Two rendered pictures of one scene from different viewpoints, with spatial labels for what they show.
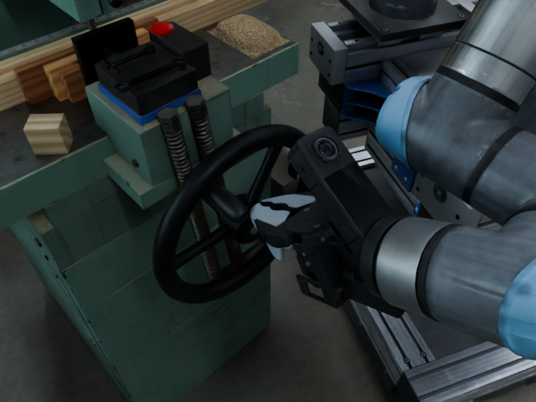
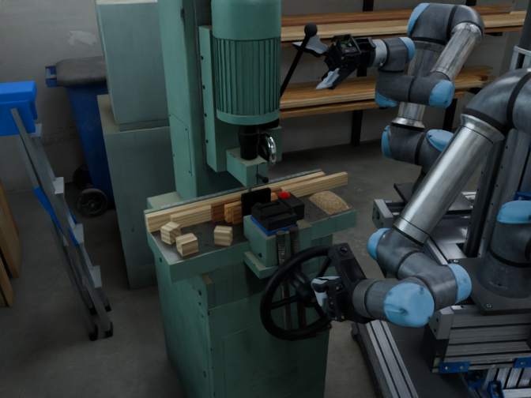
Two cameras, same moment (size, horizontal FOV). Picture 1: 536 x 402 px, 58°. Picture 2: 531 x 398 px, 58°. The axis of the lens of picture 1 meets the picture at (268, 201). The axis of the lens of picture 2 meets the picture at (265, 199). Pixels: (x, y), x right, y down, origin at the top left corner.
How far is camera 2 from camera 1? 0.64 m
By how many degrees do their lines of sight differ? 22
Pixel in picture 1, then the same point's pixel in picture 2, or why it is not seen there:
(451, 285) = (373, 296)
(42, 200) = (212, 266)
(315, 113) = not seen: hidden behind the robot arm
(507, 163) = (408, 262)
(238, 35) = (323, 201)
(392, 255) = (358, 289)
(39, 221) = (205, 279)
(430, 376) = not seen: outside the picture
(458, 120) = (394, 245)
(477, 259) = (382, 287)
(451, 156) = (390, 258)
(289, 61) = (350, 219)
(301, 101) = not seen: hidden behind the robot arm
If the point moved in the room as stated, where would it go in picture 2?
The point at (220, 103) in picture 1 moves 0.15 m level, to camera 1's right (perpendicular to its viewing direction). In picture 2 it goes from (306, 232) to (363, 240)
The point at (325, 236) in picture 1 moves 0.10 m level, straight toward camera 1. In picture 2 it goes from (338, 287) to (322, 317)
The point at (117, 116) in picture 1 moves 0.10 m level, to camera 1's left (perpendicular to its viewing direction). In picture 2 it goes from (257, 230) to (220, 226)
